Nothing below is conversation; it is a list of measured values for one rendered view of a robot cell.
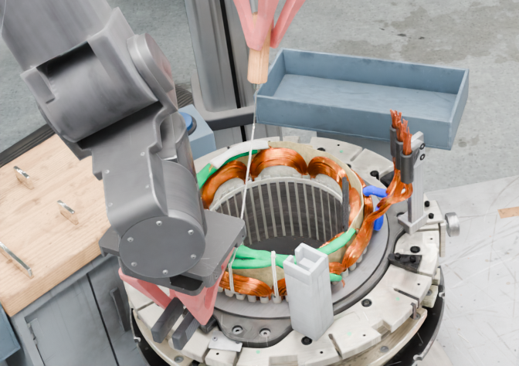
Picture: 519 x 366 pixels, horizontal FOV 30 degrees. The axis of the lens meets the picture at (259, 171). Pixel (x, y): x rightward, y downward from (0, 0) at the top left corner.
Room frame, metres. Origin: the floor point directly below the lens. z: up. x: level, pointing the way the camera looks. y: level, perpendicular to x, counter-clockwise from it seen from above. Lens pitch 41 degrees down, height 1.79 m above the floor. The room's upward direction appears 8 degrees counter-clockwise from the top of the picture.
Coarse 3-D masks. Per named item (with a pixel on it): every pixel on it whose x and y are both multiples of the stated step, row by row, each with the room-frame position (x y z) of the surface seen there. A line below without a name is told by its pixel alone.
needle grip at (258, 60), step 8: (256, 16) 0.69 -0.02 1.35; (264, 48) 0.69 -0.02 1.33; (256, 56) 0.68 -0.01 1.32; (264, 56) 0.68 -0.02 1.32; (256, 64) 0.68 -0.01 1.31; (264, 64) 0.68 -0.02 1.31; (248, 72) 0.69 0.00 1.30; (256, 72) 0.68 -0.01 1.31; (264, 72) 0.68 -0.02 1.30; (256, 80) 0.68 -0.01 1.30; (264, 80) 0.68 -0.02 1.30
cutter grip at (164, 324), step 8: (168, 304) 0.55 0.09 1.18; (176, 304) 0.54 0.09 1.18; (168, 312) 0.54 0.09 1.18; (176, 312) 0.54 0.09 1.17; (160, 320) 0.53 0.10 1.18; (168, 320) 0.53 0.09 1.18; (176, 320) 0.54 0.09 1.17; (152, 328) 0.52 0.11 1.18; (160, 328) 0.52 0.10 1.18; (168, 328) 0.53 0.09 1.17; (152, 336) 0.52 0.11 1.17; (160, 336) 0.52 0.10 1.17
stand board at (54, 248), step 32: (32, 160) 0.91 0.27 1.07; (64, 160) 0.90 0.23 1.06; (0, 192) 0.86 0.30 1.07; (32, 192) 0.85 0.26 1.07; (64, 192) 0.84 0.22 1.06; (96, 192) 0.83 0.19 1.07; (0, 224) 0.80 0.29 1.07; (32, 224) 0.79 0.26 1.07; (64, 224) 0.79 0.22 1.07; (96, 224) 0.78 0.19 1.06; (0, 256) 0.75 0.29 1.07; (32, 256) 0.74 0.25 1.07; (64, 256) 0.74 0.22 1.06; (96, 256) 0.75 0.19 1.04; (0, 288) 0.70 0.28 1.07; (32, 288) 0.70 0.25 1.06
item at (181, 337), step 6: (186, 318) 0.53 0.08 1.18; (192, 318) 0.53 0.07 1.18; (180, 324) 0.52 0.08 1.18; (186, 324) 0.52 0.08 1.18; (192, 324) 0.52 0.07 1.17; (198, 324) 0.53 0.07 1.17; (180, 330) 0.51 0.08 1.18; (186, 330) 0.52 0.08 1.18; (192, 330) 0.52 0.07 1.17; (174, 336) 0.51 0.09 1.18; (180, 336) 0.51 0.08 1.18; (186, 336) 0.52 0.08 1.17; (174, 342) 0.51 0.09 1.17; (180, 342) 0.51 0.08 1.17; (186, 342) 0.51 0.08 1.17; (180, 348) 0.51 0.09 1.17
